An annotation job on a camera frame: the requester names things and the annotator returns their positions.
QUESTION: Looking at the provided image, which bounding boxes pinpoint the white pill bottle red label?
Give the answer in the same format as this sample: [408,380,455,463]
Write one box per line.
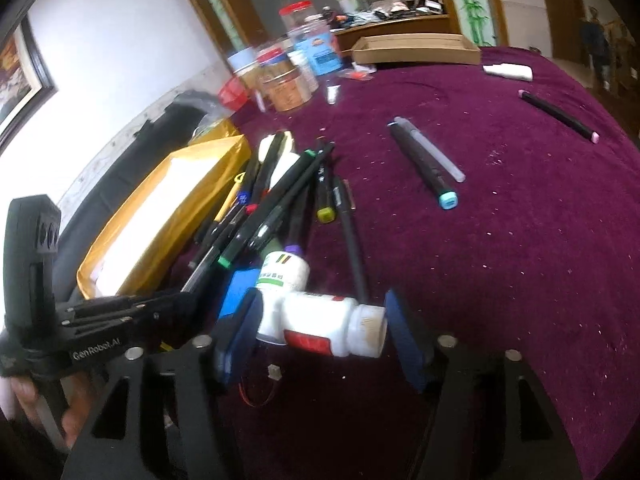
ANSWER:
[281,292,387,359]

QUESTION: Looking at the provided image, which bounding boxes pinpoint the white bottle green label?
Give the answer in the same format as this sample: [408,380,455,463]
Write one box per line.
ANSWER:
[256,252,310,346]

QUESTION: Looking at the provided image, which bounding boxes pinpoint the black marker yellow cap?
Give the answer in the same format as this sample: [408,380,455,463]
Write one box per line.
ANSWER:
[314,157,335,224]

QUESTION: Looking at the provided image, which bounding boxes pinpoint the black marker cyan cap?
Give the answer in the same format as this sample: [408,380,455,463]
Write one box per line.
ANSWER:
[388,122,458,210]

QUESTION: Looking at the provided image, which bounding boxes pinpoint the black marker green cap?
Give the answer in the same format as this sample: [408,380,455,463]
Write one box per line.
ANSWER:
[217,142,335,269]

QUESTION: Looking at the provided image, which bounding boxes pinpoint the black pen long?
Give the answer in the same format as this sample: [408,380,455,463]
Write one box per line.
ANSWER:
[332,176,370,304]

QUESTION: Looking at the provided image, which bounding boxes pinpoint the person's left hand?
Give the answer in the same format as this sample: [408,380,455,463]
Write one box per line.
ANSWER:
[1,370,106,455]

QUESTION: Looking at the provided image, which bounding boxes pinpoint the yellow cardboard tray box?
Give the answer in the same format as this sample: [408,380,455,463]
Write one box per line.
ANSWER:
[76,136,250,299]

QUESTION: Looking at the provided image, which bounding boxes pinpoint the yellow black pen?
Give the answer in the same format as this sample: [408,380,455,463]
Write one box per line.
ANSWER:
[214,172,244,224]

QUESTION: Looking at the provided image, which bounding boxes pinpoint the purple velvet tablecloth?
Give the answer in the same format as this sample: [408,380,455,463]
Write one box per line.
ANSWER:
[233,48,639,479]

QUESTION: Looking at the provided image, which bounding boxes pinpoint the clear grey pen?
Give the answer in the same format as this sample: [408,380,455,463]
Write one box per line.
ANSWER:
[394,116,466,183]

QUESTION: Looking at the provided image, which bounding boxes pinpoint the black bag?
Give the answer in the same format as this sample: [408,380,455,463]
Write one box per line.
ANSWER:
[53,90,231,302]

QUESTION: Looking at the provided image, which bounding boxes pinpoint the red plastic bag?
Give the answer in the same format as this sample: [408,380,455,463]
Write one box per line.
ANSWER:
[217,76,250,113]

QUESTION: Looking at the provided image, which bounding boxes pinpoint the clear jar brown contents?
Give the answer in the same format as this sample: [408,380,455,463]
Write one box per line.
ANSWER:
[257,46,312,112]

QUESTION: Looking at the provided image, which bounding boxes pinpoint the small white glue tube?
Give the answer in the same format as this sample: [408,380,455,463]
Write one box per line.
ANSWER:
[326,84,341,105]

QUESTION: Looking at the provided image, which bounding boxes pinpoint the red pen in wrapper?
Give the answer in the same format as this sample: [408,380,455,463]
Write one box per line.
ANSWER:
[338,68,372,81]

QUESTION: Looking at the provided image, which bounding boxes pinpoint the black marker pink caps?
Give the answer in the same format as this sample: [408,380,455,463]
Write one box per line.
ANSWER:
[518,90,600,144]

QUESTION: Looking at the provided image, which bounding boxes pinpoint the white tube on table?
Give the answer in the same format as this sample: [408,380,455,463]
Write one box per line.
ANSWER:
[483,63,534,82]

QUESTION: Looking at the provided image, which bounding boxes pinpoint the brown cardboard tray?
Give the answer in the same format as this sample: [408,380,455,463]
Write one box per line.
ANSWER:
[350,32,482,65]

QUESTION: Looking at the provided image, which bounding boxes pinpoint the blue snack bag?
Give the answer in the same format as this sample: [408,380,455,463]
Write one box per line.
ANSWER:
[290,18,343,76]

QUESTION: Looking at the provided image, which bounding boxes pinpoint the plastic jar red lid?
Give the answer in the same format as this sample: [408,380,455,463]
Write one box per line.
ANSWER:
[279,0,326,44]

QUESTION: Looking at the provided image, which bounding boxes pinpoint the white keychain tag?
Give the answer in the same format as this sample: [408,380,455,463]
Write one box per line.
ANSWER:
[258,130,299,188]

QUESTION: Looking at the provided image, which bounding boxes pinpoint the framed wall picture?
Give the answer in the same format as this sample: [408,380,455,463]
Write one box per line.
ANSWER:
[1,18,56,152]

